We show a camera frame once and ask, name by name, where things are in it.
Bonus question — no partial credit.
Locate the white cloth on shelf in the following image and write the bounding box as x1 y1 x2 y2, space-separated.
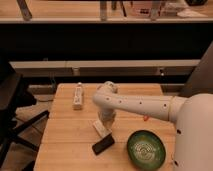
177 9 204 18

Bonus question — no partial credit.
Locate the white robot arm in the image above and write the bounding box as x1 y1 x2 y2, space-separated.
92 81 213 171

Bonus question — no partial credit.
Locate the black rectangular phone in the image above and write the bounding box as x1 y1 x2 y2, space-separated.
92 134 115 155

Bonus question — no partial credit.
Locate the black office chair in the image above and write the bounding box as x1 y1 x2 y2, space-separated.
0 59 49 168

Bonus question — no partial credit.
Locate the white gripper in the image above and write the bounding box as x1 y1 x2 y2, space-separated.
98 110 116 130

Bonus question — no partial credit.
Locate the green ceramic bowl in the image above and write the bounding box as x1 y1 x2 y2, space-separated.
127 130 166 171

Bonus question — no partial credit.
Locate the white sponge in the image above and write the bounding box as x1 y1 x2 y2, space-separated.
93 120 111 138

